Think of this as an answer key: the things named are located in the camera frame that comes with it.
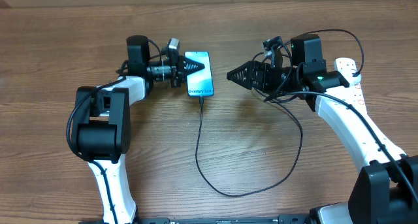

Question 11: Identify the blue Galaxy smartphone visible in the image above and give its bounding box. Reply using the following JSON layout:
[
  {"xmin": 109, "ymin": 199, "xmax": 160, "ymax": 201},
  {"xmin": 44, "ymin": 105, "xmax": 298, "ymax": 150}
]
[{"xmin": 185, "ymin": 51, "xmax": 214, "ymax": 97}]

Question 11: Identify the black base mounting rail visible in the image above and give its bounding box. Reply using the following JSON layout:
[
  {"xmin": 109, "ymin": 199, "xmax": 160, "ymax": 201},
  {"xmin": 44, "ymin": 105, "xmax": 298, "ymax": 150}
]
[{"xmin": 78, "ymin": 213, "xmax": 314, "ymax": 224}]

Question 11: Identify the white power strip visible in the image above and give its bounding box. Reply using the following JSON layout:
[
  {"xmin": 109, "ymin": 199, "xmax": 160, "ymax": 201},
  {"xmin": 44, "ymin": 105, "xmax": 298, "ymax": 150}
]
[{"xmin": 334, "ymin": 57, "xmax": 367, "ymax": 114}]

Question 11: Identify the black USB charging cable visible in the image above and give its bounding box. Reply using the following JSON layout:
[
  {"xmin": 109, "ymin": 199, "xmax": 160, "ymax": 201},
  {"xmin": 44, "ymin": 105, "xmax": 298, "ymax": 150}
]
[{"xmin": 195, "ymin": 29, "xmax": 365, "ymax": 198}]

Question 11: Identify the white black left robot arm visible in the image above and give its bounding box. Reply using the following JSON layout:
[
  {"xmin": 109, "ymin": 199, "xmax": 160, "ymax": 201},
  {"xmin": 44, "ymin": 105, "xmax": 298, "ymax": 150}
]
[{"xmin": 66, "ymin": 35, "xmax": 209, "ymax": 223}]

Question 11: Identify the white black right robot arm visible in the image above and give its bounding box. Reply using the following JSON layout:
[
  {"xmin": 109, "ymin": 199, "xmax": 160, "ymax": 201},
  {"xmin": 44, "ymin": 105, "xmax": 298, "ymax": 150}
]
[{"xmin": 227, "ymin": 31, "xmax": 417, "ymax": 223}]

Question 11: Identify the white charger plug adapter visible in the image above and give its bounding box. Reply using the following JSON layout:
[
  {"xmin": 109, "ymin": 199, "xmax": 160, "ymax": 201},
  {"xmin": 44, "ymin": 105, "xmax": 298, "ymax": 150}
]
[{"xmin": 345, "ymin": 69, "xmax": 361, "ymax": 86}]

